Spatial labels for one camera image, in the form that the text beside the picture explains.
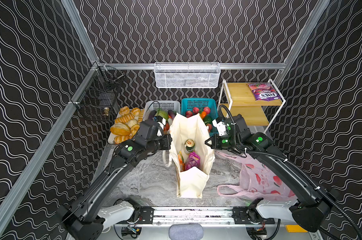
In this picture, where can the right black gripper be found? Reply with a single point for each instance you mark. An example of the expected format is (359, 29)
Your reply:
(214, 142)

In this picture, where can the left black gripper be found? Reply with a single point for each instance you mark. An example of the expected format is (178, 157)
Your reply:
(166, 141)

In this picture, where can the green drink can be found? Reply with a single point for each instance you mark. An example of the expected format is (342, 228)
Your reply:
(190, 145)

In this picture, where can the orange Fox's candy bag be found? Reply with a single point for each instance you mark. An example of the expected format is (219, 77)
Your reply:
(181, 161)

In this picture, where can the purple grape candy bag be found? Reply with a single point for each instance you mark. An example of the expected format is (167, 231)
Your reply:
(193, 160)

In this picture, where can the cream canvas tote bag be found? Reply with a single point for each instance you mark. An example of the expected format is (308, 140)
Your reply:
(191, 183)

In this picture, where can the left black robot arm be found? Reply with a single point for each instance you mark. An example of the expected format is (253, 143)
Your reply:
(80, 219)

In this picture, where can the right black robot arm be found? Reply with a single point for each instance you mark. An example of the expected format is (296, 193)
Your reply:
(314, 203)

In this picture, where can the pink plastic grocery bag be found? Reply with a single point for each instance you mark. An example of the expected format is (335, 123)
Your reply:
(256, 180)

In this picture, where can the green cabbage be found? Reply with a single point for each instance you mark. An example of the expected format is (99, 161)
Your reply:
(163, 114)

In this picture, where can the purple eggplant right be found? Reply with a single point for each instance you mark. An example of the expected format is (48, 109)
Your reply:
(172, 114)

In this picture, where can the purple eggplant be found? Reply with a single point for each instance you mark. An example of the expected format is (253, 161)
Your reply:
(172, 114)
(152, 114)

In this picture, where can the red apple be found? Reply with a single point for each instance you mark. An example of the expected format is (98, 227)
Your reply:
(207, 110)

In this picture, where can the purple eggplant left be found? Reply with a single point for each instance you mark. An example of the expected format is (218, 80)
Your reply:
(152, 114)

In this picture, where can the small white bun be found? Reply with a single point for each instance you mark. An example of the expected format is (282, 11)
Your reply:
(132, 123)

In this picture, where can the white plastic vegetable basket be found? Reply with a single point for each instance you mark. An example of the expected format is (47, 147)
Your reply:
(161, 105)

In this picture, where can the bun back right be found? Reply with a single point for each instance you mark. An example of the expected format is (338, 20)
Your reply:
(136, 111)

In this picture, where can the teal plastic fruit basket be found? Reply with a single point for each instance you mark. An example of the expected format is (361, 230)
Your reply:
(191, 104)

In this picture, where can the striped long bread back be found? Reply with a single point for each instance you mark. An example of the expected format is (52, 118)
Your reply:
(125, 118)

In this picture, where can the twisted bun back left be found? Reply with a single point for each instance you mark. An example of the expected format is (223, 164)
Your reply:
(124, 110)

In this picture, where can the white bread tray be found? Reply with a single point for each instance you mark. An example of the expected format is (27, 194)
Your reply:
(134, 129)

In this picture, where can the white wooden two-tier shelf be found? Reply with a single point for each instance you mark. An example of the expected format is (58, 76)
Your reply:
(259, 115)

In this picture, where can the purple Fox's candy bag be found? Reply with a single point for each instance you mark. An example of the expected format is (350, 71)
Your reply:
(264, 92)

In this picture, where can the grey foam pad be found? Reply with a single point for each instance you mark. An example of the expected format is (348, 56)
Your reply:
(186, 232)

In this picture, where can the white wire wall basket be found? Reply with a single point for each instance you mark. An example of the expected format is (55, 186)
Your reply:
(194, 75)

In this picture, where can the metal base rail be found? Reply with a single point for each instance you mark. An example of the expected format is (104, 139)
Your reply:
(205, 216)

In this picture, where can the black wire wall basket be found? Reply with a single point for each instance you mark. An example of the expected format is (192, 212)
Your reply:
(98, 103)

